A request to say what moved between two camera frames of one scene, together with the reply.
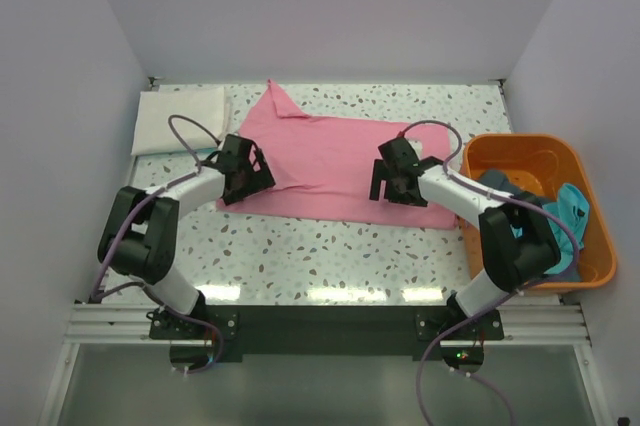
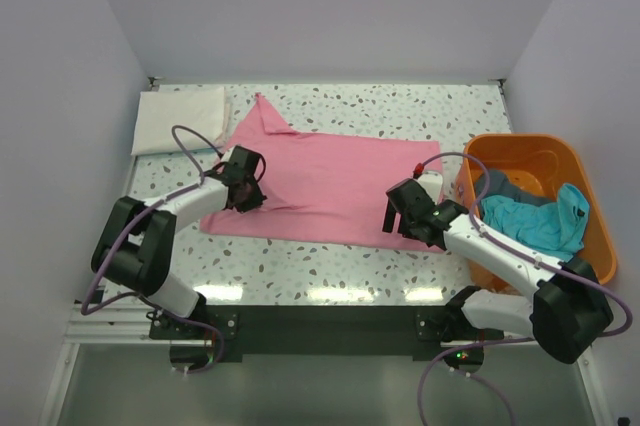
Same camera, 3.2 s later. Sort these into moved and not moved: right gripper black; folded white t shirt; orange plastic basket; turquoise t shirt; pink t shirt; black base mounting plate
Moved: pink t shirt; right gripper black
Not moved: turquoise t shirt; black base mounting plate; orange plastic basket; folded white t shirt
